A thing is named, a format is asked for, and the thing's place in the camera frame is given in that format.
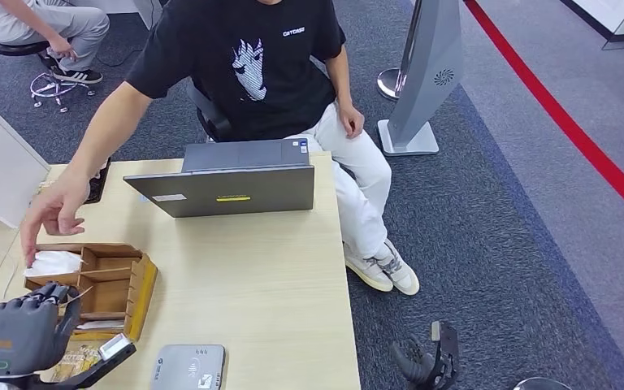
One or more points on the person's right hand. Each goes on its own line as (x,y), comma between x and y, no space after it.
(56,207)

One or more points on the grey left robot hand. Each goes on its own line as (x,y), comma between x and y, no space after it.
(24,334)

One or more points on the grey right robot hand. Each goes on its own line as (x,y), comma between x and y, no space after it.
(417,368)

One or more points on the person's left hand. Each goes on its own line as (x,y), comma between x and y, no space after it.
(350,119)

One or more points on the person's left forearm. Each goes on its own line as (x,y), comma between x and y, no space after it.
(339,75)

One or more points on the person's right forearm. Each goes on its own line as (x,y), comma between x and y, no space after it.
(107,132)

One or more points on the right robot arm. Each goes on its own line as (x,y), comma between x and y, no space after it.
(541,384)

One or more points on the yellow hotel key sleeve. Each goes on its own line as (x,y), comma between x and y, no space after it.
(75,363)

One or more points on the person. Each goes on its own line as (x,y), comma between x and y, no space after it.
(70,24)
(253,70)

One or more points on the grey card reader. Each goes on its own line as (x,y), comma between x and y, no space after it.
(188,368)

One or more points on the black smartphone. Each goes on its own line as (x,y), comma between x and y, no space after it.
(99,185)

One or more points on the chrome stanchion base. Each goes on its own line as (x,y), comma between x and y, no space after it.
(387,83)

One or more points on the white tissue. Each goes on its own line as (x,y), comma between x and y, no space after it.
(53,264)

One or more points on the white cards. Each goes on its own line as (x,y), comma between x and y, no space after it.
(99,325)

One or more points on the grey standing kiosk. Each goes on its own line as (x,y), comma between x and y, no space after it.
(428,70)

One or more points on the wooden desk organizer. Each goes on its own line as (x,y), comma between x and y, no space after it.
(115,290)

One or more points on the black chrome stool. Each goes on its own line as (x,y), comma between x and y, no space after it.
(48,89)

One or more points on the black office chair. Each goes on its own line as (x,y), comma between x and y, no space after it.
(210,116)

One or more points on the grey laptop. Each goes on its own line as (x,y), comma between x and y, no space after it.
(226,191)

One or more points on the white partition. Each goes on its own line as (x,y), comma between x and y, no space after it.
(145,11)

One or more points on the black right camera bracket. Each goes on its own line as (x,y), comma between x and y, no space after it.
(448,358)

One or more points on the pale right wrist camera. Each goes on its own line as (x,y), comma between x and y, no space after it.
(436,331)

